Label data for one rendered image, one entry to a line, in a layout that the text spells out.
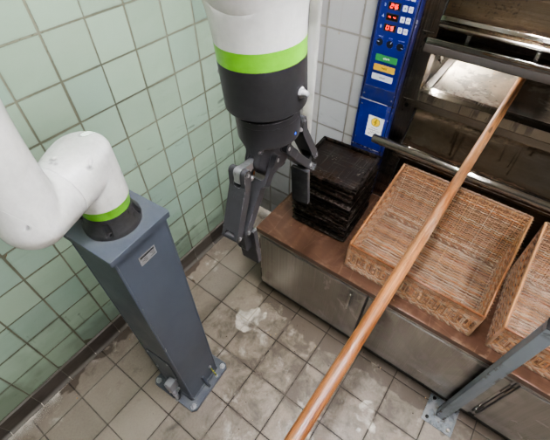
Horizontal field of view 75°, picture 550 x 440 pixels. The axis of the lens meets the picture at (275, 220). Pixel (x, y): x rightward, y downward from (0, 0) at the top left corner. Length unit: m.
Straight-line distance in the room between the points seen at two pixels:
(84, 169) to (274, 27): 0.59
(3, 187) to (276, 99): 0.50
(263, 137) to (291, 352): 1.73
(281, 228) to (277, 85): 1.41
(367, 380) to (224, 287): 0.94
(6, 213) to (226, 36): 0.54
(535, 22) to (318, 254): 1.10
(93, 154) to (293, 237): 1.08
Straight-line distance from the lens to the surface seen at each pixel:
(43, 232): 0.80
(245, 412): 1.97
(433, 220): 1.03
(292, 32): 0.36
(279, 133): 0.40
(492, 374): 1.59
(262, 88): 0.36
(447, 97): 1.62
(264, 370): 2.02
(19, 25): 1.37
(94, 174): 0.85
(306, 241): 1.70
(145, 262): 1.06
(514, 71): 1.36
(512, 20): 1.46
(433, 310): 1.59
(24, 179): 0.74
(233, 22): 0.34
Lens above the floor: 1.91
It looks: 48 degrees down
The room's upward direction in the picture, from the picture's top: straight up
